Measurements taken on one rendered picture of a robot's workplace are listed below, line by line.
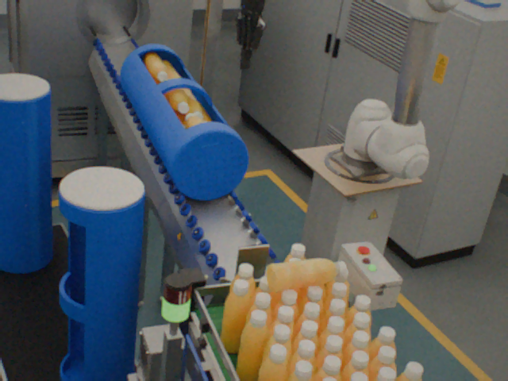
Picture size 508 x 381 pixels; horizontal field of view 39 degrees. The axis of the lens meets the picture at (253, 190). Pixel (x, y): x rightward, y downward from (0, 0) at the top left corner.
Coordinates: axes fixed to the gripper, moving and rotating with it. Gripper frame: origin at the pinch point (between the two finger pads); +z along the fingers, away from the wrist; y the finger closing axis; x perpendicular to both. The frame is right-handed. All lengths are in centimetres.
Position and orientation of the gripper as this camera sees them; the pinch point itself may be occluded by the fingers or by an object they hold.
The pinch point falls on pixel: (245, 58)
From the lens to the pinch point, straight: 238.5
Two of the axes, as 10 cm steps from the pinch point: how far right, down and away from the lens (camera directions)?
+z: -1.3, 8.6, 4.9
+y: -6.8, -4.3, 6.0
